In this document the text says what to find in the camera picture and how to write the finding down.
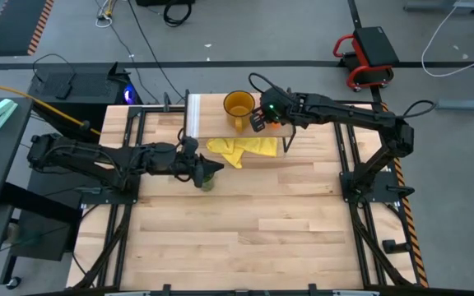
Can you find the yellow cloth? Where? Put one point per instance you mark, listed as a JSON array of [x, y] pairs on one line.
[[229, 150]]

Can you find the black aluminium table frame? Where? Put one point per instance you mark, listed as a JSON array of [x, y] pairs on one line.
[[118, 246]]

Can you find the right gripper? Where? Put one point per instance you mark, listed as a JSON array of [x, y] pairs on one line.
[[280, 107]]

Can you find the white tape strip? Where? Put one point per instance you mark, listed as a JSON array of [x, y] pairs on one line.
[[194, 117]]

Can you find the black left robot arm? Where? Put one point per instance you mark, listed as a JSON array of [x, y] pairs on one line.
[[97, 158]]

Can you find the yellow speckled ceramic mug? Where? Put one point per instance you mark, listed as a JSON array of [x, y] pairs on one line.
[[239, 103]]

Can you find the black mat with orange stripes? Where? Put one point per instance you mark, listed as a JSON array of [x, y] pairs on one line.
[[15, 24]]

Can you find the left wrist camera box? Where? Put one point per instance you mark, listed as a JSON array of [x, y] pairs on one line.
[[189, 146]]

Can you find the red and black rolling stool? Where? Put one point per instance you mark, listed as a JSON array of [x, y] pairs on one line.
[[375, 45]]

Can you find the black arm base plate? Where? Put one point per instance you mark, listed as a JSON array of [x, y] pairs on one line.
[[109, 197], [385, 193]]

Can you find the mint green stapler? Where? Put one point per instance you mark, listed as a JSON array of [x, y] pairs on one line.
[[0, 113]]

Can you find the orange black hazard strip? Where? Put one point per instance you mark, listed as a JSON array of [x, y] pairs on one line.
[[416, 246]]

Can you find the small black adapter box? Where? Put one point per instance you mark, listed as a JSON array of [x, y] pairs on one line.
[[63, 91]]

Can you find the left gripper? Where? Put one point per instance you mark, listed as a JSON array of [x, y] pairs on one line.
[[187, 164]]

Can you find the green cup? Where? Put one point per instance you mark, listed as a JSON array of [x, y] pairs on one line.
[[209, 183]]

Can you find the black computer tower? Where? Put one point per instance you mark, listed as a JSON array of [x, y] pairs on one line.
[[89, 88]]

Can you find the black rolling cart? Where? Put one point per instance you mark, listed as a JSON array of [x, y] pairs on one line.
[[43, 238]]

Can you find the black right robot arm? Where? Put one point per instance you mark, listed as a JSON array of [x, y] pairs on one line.
[[344, 113]]

